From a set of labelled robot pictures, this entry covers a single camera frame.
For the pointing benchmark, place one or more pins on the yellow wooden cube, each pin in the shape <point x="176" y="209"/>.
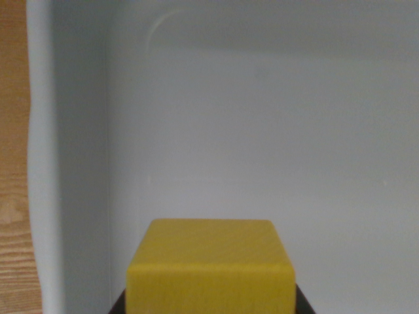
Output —
<point x="211" y="274"/>

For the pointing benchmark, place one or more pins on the grey plastic bin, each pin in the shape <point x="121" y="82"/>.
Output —
<point x="245" y="131"/>

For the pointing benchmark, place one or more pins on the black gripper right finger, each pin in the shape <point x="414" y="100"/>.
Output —
<point x="302" y="302"/>

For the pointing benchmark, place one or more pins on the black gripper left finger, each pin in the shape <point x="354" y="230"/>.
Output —
<point x="119" y="305"/>

